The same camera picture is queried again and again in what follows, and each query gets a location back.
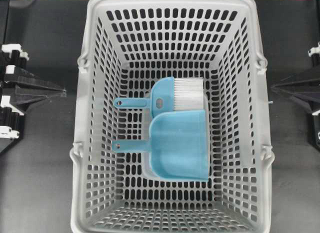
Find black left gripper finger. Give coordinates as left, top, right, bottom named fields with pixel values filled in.
left=13, top=85, right=67, bottom=111
left=5, top=65, right=66, bottom=93

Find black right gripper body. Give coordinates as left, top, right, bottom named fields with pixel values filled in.
left=307, top=42, right=320, bottom=146

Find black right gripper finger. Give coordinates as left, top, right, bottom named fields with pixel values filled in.
left=271, top=73, right=320, bottom=93
left=272, top=90, right=320, bottom=115

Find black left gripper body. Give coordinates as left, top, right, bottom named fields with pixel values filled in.
left=0, top=43, right=29, bottom=154

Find grey plastic shopping basket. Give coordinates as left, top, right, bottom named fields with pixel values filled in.
left=70, top=0, right=275, bottom=233

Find blue plastic dustpan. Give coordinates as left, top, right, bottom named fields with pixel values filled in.
left=111, top=109, right=210, bottom=182

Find blue hand brush white bristles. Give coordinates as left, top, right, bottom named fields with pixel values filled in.
left=113, top=77, right=204, bottom=118

